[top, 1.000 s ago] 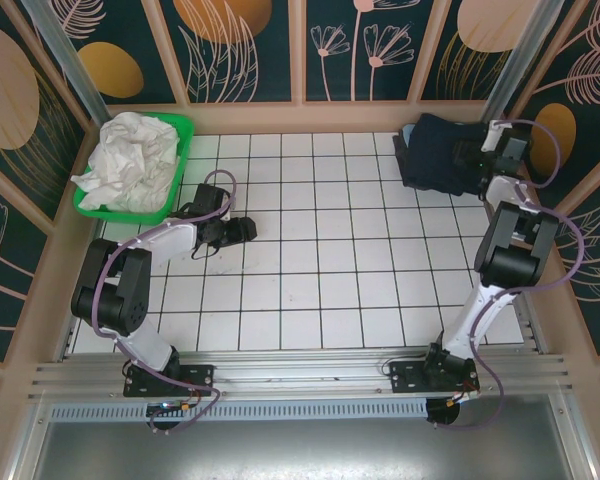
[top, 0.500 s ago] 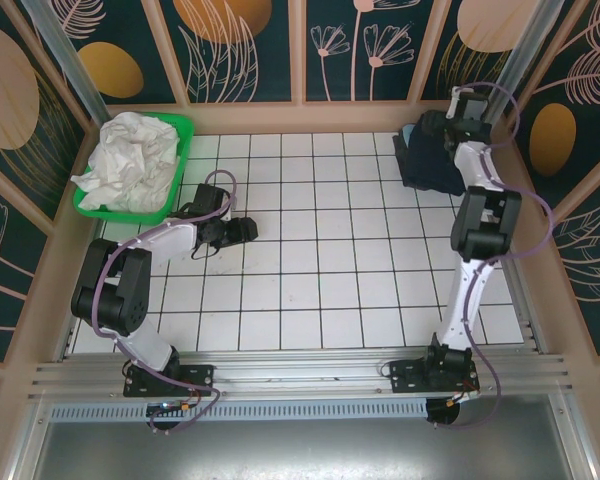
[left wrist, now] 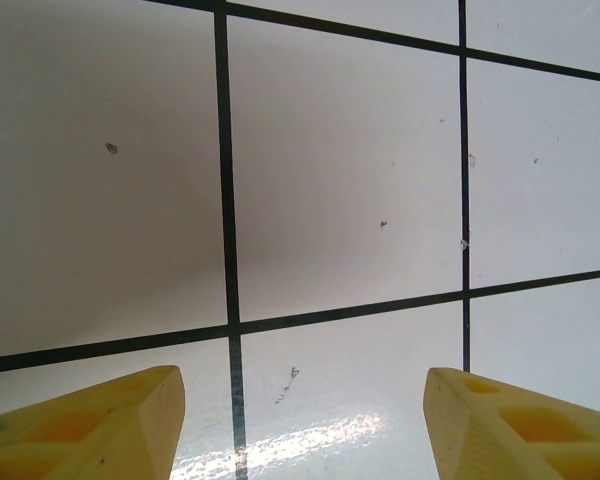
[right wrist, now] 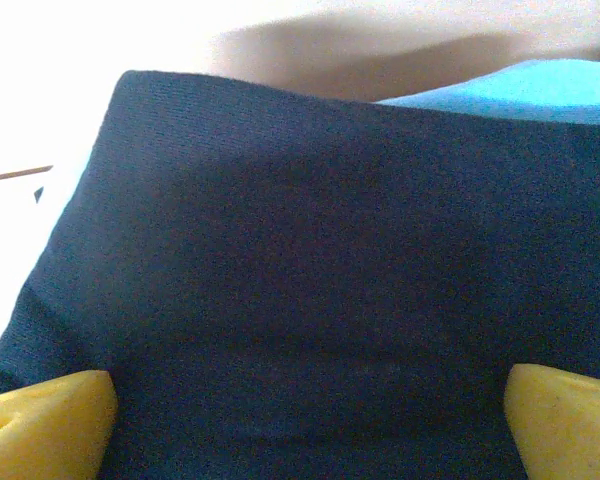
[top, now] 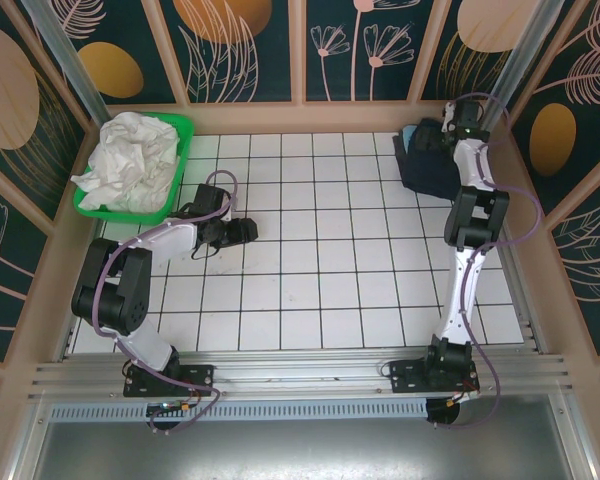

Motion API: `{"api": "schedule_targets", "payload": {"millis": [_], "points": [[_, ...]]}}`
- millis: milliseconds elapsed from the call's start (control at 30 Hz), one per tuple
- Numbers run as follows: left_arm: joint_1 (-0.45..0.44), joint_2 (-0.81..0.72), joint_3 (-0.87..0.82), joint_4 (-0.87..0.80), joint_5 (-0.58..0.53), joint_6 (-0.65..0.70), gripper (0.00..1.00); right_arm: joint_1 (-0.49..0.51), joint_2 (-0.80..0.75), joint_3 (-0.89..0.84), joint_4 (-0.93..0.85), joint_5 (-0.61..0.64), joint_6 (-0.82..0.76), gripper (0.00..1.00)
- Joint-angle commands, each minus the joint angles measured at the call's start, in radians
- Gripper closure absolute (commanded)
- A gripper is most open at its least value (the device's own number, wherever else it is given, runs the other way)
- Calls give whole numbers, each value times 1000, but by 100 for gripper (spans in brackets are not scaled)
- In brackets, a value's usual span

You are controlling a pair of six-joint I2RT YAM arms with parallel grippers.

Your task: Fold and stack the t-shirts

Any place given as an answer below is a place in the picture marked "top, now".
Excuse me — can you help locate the grey slotted cable duct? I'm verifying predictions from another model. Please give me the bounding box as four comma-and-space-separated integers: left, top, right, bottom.
49, 399, 429, 422

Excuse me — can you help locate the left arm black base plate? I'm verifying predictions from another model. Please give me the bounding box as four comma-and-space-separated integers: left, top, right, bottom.
123, 363, 216, 399

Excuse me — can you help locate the white t-shirt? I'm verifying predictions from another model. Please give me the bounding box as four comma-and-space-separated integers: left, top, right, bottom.
69, 110, 179, 211

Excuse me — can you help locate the aluminium side rail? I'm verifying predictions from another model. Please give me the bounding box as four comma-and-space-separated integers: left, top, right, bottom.
472, 137, 546, 356

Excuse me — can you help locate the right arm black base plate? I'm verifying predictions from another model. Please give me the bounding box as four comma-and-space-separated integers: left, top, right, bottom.
388, 360, 481, 396

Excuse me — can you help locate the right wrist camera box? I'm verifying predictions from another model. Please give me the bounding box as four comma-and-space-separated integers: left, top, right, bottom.
442, 99, 482, 129

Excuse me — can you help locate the small circuit board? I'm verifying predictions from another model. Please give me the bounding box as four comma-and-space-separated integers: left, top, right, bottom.
146, 399, 194, 417

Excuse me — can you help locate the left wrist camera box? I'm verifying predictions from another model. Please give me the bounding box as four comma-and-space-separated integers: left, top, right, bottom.
193, 183, 232, 217

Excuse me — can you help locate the aluminium frame post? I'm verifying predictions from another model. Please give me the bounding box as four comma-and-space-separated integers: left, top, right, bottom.
472, 0, 554, 146
19, 0, 127, 154

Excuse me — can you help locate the aluminium mounting rail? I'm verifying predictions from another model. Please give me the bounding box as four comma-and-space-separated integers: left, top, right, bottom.
27, 349, 574, 401

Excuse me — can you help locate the green plastic basket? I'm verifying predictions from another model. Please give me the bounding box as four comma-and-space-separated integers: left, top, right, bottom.
73, 113, 196, 224

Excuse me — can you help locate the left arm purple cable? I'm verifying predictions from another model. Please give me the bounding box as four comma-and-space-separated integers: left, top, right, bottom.
93, 170, 239, 435

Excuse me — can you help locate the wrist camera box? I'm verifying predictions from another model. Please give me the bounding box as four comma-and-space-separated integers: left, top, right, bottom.
193, 183, 232, 217
442, 99, 482, 129

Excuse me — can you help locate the shiny metal sheet panel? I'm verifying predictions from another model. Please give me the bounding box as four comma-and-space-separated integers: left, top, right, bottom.
9, 392, 594, 480

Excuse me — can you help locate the navy blue t-shirt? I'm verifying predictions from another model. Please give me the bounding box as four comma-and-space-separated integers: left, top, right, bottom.
397, 118, 464, 201

